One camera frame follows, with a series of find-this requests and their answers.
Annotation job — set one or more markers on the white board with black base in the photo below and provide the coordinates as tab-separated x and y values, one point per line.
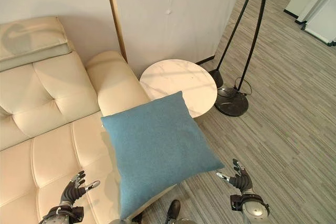
312	3

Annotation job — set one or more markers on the cream leather sofa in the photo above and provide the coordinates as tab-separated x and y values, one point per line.
60	119

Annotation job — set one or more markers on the beige cushion with grey print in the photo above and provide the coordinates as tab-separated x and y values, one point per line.
29	39

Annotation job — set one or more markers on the wooden wall trim strip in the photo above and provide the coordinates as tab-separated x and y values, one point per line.
115	16

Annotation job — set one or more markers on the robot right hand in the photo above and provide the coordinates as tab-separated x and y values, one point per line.
242	179

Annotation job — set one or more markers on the black floor lamp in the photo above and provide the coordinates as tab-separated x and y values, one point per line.
236	77

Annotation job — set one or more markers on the round white marble side table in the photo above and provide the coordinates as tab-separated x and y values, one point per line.
181	85

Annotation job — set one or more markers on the robot dark foot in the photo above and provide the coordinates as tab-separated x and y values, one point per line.
173	209

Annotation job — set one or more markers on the blue square cushion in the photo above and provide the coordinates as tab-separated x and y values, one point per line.
160	150

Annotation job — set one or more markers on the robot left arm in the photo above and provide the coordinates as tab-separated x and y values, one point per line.
59	213

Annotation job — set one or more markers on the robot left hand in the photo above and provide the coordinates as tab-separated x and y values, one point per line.
71	191

